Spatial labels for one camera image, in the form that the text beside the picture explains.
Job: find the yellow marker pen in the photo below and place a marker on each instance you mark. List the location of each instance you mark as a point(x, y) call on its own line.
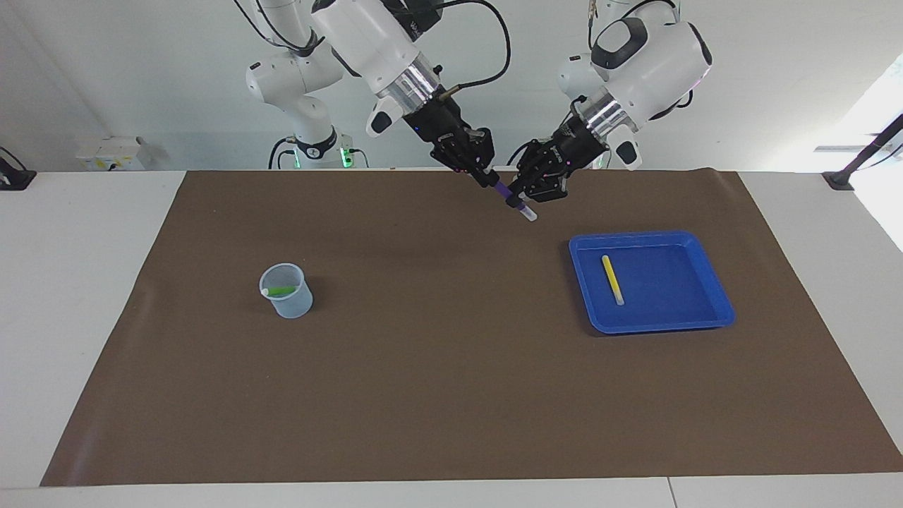
point(612, 279)

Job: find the white wall socket box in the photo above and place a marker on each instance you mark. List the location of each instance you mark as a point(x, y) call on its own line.
point(113, 154)

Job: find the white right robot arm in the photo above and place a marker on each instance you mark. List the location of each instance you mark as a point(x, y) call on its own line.
point(367, 35)

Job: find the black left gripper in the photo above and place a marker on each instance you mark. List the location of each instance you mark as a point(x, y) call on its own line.
point(564, 152)

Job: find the brown table mat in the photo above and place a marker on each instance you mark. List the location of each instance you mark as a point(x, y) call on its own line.
point(451, 367)

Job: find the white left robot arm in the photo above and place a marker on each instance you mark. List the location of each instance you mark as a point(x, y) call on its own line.
point(656, 63)

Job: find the translucent plastic cup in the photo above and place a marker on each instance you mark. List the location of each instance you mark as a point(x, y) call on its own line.
point(293, 307)

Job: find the blue plastic tray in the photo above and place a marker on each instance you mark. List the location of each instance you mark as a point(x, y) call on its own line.
point(670, 289)

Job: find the purple marker pen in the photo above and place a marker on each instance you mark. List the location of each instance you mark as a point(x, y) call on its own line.
point(506, 192)

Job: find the green marker pen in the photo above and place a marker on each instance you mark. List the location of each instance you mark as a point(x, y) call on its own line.
point(282, 290)

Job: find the black angled stand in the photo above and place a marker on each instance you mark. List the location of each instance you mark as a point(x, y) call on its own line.
point(857, 166)

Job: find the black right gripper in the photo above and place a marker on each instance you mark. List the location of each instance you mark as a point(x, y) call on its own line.
point(455, 141)

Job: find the black table clamp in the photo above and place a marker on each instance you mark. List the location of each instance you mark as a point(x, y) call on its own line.
point(15, 178)

